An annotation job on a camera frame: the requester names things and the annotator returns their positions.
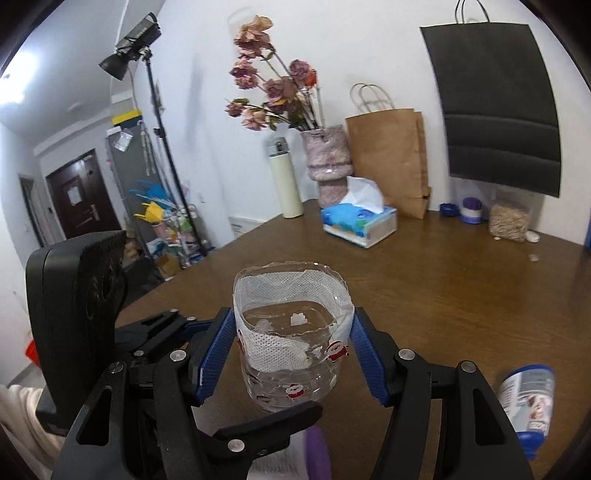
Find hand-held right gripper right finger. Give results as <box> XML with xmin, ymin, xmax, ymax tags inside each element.
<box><xmin>349</xmin><ymin>306</ymin><xmax>533</xmax><ymax>480</ymax></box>

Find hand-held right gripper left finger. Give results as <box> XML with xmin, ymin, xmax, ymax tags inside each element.
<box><xmin>53</xmin><ymin>307</ymin><xmax>252</xmax><ymax>480</ymax></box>

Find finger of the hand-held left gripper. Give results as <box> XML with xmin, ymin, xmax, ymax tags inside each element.
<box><xmin>115</xmin><ymin>309</ymin><xmax>223</xmax><ymax>366</ymax></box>
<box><xmin>199</xmin><ymin>401</ymin><xmax>324</xmax><ymax>463</ymax></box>

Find clear plastic cup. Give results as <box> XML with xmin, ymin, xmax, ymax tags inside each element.
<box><xmin>233</xmin><ymin>261</ymin><xmax>355</xmax><ymax>413</ymax></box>

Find white paper sheet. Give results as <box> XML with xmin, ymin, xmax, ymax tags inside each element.
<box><xmin>249</xmin><ymin>442</ymin><xmax>309</xmax><ymax>480</ymax></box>

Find purple object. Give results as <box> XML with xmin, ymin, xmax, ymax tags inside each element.
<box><xmin>302</xmin><ymin>425</ymin><xmax>332</xmax><ymax>480</ymax></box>

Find pile of colourful clutter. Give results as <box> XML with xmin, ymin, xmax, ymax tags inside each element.
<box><xmin>124</xmin><ymin>181</ymin><xmax>214</xmax><ymax>280</ymax></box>

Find dark brown door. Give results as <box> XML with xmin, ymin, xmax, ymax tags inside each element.
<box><xmin>44</xmin><ymin>148</ymin><xmax>114</xmax><ymax>241</ymax></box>

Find blue tissue box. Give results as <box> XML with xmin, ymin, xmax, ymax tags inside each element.
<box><xmin>321</xmin><ymin>176</ymin><xmax>398</xmax><ymax>249</ymax></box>

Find blue and white can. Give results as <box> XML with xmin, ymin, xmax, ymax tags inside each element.
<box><xmin>497</xmin><ymin>364</ymin><xmax>557</xmax><ymax>461</ymax></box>

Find grey metal cabinet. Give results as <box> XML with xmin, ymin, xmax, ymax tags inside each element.
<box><xmin>105</xmin><ymin>124</ymin><xmax>186</xmax><ymax>241</ymax></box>

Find purple and white jar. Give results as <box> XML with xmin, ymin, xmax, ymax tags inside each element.
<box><xmin>460</xmin><ymin>196</ymin><xmax>484</xmax><ymax>226</ymax></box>

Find black light stand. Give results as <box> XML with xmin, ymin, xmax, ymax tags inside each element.
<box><xmin>142</xmin><ymin>50</ymin><xmax>209</xmax><ymax>257</ymax></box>

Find cream thermos bottle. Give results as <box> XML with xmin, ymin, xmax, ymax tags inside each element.
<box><xmin>265</xmin><ymin>137</ymin><xmax>305</xmax><ymax>219</ymax></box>

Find clear jar of grains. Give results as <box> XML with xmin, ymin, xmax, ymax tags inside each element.
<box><xmin>488</xmin><ymin>196</ymin><xmax>532</xmax><ymax>243</ymax></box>

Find brown paper bag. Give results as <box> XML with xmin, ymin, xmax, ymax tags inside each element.
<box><xmin>344</xmin><ymin>83</ymin><xmax>433</xmax><ymax>220</ymax></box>

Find pink textured vase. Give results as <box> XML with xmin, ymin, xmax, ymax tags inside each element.
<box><xmin>300</xmin><ymin>124</ymin><xmax>354</xmax><ymax>209</ymax></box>

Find dried rose bouquet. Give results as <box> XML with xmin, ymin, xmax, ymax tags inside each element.
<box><xmin>225</xmin><ymin>15</ymin><xmax>324</xmax><ymax>133</ymax></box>

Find black studio light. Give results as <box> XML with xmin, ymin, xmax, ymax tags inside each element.
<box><xmin>97</xmin><ymin>12</ymin><xmax>163</xmax><ymax>82</ymax></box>

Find black paper bag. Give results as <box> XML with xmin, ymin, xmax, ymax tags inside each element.
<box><xmin>419</xmin><ymin>0</ymin><xmax>563</xmax><ymax>198</ymax></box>

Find white wall heater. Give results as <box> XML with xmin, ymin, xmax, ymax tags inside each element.
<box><xmin>228</xmin><ymin>216</ymin><xmax>266</xmax><ymax>239</ymax></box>

